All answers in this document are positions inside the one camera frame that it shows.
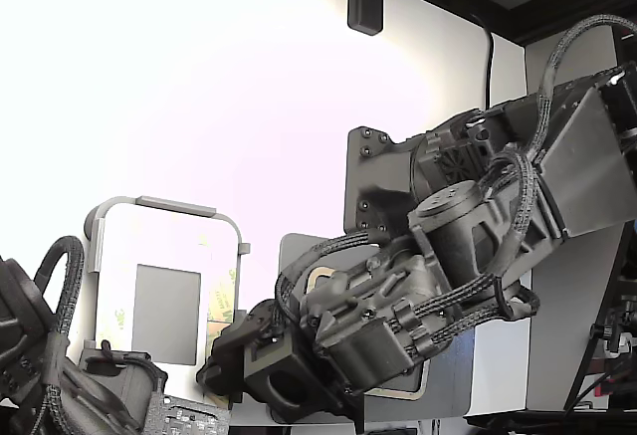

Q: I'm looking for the braided cable bundle with connector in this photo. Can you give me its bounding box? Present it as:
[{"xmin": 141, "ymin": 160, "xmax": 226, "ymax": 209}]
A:
[{"xmin": 397, "ymin": 275, "xmax": 541, "ymax": 356}]

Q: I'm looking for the grey flat tray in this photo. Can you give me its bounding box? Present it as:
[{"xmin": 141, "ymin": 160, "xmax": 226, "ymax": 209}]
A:
[{"xmin": 277, "ymin": 233, "xmax": 477, "ymax": 424}]

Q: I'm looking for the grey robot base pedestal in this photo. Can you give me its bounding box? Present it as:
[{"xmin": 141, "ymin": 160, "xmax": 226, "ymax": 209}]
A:
[{"xmin": 465, "ymin": 220, "xmax": 631, "ymax": 419}]

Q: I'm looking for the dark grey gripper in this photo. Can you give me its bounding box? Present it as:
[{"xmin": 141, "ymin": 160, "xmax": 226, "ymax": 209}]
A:
[{"xmin": 195, "ymin": 240, "xmax": 442, "ymax": 409}]

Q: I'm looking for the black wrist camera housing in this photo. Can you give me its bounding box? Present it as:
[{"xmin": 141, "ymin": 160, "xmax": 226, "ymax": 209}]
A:
[{"xmin": 242, "ymin": 337, "xmax": 313, "ymax": 409}]

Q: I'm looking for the braided cable loop at gripper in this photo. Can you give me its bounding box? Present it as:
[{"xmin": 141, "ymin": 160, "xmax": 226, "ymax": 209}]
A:
[{"xmin": 275, "ymin": 230, "xmax": 379, "ymax": 317}]

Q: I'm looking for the tan rounded film frame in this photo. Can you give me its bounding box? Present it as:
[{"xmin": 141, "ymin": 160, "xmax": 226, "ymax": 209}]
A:
[{"xmin": 303, "ymin": 265, "xmax": 432, "ymax": 402}]

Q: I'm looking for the black shelf frame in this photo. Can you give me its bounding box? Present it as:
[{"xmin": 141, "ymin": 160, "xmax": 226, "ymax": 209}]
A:
[{"xmin": 322, "ymin": 0, "xmax": 637, "ymax": 46}]

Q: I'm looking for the white panel with screen window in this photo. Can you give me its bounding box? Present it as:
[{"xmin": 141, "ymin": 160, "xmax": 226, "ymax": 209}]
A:
[{"xmin": 98, "ymin": 203, "xmax": 243, "ymax": 399}]

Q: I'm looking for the black stand with red wires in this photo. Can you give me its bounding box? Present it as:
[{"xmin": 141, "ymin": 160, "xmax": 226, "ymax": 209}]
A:
[{"xmin": 561, "ymin": 235, "xmax": 637, "ymax": 435}]

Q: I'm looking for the black perforated circuit board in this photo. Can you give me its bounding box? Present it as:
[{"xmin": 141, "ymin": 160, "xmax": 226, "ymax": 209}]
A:
[{"xmin": 142, "ymin": 392, "xmax": 234, "ymax": 435}]

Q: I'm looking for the long braided arm cable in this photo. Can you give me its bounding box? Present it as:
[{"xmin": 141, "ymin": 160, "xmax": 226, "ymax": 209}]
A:
[{"xmin": 520, "ymin": 14, "xmax": 637, "ymax": 167}]

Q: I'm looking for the braided cable over wrist motor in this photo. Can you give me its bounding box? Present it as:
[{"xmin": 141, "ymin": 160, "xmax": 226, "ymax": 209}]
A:
[{"xmin": 492, "ymin": 153, "xmax": 541, "ymax": 277}]

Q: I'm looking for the dark mounting plate with screws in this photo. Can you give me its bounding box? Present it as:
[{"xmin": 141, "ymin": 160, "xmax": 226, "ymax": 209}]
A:
[{"xmin": 345, "ymin": 124, "xmax": 429, "ymax": 237}]

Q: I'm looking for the braided cable loop on assembly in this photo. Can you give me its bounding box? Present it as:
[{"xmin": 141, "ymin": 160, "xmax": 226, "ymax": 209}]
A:
[{"xmin": 33, "ymin": 234, "xmax": 86, "ymax": 351}]

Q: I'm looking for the thin black cable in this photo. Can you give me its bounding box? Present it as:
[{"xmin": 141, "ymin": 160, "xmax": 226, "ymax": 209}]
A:
[{"xmin": 467, "ymin": 10, "xmax": 495, "ymax": 111}]

